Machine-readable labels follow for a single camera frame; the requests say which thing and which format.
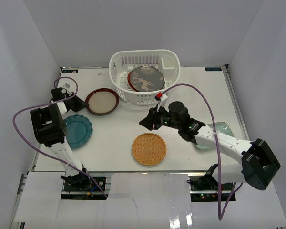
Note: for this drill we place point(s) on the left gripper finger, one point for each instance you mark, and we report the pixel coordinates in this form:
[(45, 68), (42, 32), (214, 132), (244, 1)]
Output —
[(78, 107), (77, 100)]

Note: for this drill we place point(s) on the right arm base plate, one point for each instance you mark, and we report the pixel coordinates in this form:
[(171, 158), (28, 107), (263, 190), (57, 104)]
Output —
[(202, 183)]

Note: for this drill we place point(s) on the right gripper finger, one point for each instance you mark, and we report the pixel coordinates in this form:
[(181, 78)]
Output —
[(148, 123), (152, 113)]

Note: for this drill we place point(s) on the teal scalloped round plate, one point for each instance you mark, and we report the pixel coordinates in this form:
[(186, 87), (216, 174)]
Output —
[(79, 130)]

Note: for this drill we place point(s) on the grey reindeer round plate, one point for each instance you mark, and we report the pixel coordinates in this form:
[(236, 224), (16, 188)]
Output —
[(147, 79)]

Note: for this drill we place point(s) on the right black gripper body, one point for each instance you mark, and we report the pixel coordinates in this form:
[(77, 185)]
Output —
[(163, 119)]

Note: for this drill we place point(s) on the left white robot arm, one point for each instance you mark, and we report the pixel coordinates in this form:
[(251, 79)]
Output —
[(50, 130)]

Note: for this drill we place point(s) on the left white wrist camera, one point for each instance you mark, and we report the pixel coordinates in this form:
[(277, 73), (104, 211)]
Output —
[(66, 88)]

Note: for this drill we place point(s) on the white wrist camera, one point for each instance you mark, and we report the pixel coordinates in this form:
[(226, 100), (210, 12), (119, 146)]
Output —
[(161, 99), (66, 88)]

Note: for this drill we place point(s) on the woven bamboo round tray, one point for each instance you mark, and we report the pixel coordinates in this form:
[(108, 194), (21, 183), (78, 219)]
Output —
[(149, 149)]

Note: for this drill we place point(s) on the brown rimmed beige round plate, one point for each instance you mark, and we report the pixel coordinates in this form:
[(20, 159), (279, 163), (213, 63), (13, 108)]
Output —
[(102, 101)]

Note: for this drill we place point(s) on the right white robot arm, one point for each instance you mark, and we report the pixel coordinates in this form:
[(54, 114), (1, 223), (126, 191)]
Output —
[(256, 162)]

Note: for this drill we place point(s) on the red and teal round plate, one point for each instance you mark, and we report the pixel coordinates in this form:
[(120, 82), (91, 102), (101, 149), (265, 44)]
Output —
[(128, 80)]

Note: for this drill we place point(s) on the light green divided square plate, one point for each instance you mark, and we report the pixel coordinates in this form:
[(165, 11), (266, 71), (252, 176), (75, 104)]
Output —
[(222, 127)]

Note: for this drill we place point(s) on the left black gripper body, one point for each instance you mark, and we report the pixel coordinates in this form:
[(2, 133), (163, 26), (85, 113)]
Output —
[(74, 102)]

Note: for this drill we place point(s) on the blue table label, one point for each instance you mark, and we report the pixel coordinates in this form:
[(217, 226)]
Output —
[(213, 69), (69, 71)]

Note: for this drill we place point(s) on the left blue table label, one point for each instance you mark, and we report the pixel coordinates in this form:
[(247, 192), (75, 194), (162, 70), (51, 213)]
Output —
[(69, 71)]

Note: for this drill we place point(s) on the right blue table label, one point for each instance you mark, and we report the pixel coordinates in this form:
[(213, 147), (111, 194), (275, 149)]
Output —
[(213, 69)]

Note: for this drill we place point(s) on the white plastic dish basket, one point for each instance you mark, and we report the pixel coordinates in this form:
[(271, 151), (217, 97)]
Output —
[(123, 62)]

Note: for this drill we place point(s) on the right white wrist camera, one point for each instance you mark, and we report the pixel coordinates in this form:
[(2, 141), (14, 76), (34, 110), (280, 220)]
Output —
[(161, 99)]

